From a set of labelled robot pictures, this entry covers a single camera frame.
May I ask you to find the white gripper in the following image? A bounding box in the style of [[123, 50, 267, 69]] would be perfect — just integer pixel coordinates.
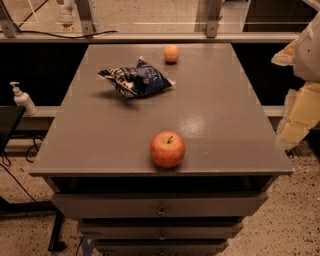
[[271, 12, 320, 150]]

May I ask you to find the blue chip bag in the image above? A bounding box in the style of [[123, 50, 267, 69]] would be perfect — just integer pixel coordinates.
[[97, 57, 175, 98]]

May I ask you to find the red apple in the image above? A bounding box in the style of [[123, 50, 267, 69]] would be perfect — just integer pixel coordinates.
[[150, 131, 185, 168]]

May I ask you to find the orange fruit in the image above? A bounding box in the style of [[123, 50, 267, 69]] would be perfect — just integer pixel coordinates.
[[164, 45, 179, 63]]

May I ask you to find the top drawer knob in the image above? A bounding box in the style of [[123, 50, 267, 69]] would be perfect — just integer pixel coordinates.
[[157, 207, 167, 217]]

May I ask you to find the drawer knob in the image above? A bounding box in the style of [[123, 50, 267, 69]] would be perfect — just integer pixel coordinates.
[[159, 233, 167, 241], [157, 207, 167, 217]]

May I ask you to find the middle drawer knob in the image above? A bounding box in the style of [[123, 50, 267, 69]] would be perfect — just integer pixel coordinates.
[[159, 233, 167, 241]]

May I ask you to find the grey drawer cabinet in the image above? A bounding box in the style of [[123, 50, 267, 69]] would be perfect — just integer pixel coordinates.
[[32, 44, 292, 256]]

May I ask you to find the white pump bottle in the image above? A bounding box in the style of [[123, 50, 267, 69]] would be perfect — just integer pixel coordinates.
[[10, 81, 37, 116]]

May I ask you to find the black floor cable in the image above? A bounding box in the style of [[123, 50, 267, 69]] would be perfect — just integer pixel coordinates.
[[0, 134, 46, 204]]

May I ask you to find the black cable on rail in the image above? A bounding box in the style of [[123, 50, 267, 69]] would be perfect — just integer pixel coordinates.
[[0, 9, 118, 40]]

